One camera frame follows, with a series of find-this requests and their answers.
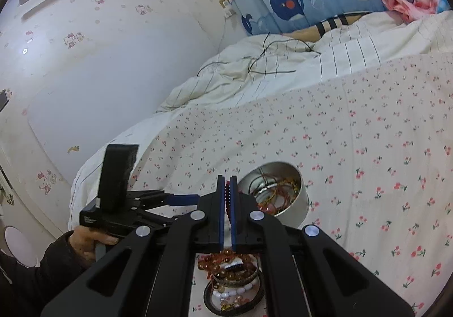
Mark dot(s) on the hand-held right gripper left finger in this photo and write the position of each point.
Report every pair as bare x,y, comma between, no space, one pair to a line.
222,211

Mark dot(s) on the wall outlet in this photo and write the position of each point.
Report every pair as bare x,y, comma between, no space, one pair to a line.
226,7

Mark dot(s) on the white striped duvet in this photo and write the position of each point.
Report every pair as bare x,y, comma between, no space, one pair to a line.
354,51

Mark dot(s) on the gold bangle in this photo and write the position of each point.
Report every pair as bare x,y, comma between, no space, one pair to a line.
230,280

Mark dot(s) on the round metal tin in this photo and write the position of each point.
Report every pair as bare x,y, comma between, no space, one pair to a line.
295,203

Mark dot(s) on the person's left hand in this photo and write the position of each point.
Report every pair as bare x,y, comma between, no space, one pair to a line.
83,242

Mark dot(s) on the pink cloth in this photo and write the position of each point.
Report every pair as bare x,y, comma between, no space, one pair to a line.
400,2

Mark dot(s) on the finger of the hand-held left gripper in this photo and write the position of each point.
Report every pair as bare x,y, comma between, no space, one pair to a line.
155,218
182,200

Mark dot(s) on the yellow striped pillow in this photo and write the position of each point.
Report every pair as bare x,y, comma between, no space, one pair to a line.
308,34

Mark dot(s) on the person's left forearm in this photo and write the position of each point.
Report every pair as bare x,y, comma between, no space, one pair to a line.
39,281

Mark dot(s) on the cherry print bedsheet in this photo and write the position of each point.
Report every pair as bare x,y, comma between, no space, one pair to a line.
354,147

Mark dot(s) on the silver bangle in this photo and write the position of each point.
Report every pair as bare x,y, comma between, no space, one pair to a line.
265,186

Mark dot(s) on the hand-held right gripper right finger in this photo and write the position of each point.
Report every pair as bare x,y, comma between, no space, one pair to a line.
234,211

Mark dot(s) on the white round stool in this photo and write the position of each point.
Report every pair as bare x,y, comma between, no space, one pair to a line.
19,246

